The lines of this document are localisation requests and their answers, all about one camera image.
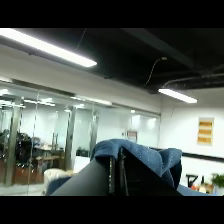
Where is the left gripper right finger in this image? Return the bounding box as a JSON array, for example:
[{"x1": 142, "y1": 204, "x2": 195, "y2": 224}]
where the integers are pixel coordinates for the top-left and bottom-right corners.
[{"x1": 118, "y1": 147, "x2": 184, "y2": 197}]

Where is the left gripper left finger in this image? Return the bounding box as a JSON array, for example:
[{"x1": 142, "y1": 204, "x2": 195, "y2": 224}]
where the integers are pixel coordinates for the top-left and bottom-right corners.
[{"x1": 51, "y1": 155, "x2": 116, "y2": 197}]

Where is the blue shirt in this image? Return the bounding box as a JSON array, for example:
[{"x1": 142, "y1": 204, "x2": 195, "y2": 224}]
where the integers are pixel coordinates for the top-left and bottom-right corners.
[{"x1": 44, "y1": 138, "x2": 214, "y2": 197}]

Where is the green potted plant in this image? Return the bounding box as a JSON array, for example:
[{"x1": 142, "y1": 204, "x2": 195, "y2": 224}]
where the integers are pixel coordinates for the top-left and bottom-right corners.
[{"x1": 211, "y1": 173, "x2": 224, "y2": 196}]

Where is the long ceiling lamp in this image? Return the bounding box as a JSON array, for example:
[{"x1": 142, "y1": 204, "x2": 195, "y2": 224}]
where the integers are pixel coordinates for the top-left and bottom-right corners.
[
  {"x1": 157, "y1": 87, "x2": 199, "y2": 105},
  {"x1": 0, "y1": 28, "x2": 98, "y2": 69}
]

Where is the yellow wall poster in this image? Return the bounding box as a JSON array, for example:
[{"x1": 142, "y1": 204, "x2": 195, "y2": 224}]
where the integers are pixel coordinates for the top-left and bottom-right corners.
[{"x1": 196, "y1": 116, "x2": 215, "y2": 146}]

